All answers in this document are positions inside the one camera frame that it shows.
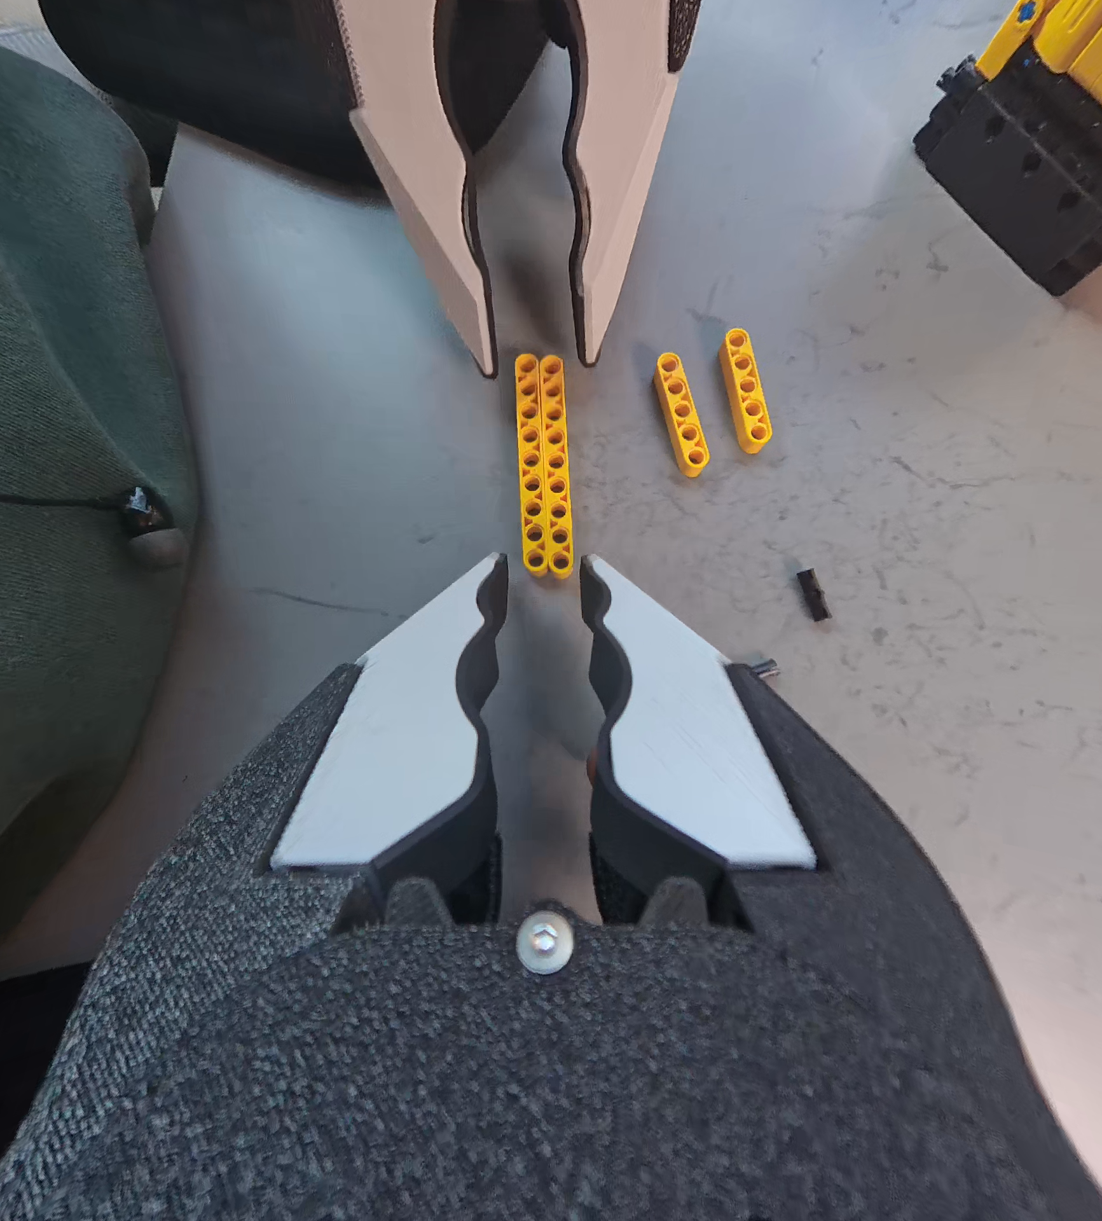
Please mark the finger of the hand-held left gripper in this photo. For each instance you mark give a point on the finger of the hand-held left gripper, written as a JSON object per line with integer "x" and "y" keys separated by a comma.
{"x": 407, "y": 144}
{"x": 626, "y": 144}

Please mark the grey lego connector piece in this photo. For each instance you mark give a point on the grey lego connector piece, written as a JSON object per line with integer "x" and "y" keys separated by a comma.
{"x": 767, "y": 667}

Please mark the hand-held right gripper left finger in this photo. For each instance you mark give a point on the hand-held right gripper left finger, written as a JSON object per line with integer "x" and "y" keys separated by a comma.
{"x": 388, "y": 764}

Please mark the black bumpy cushion pad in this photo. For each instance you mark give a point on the black bumpy cushion pad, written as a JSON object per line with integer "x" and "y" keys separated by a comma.
{"x": 207, "y": 86}

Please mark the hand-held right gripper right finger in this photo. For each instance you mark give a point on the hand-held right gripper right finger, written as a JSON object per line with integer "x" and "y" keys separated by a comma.
{"x": 703, "y": 764}

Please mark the yellow lego vehicle model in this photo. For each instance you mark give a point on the yellow lego vehicle model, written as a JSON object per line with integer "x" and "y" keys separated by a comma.
{"x": 1035, "y": 144}

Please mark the black lego pins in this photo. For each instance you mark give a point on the black lego pins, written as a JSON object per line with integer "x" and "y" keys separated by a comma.
{"x": 814, "y": 596}

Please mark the yellow lego liftarm beam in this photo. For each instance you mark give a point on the yellow lego liftarm beam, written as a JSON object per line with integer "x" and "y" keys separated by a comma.
{"x": 527, "y": 458}
{"x": 681, "y": 415}
{"x": 558, "y": 458}
{"x": 744, "y": 392}

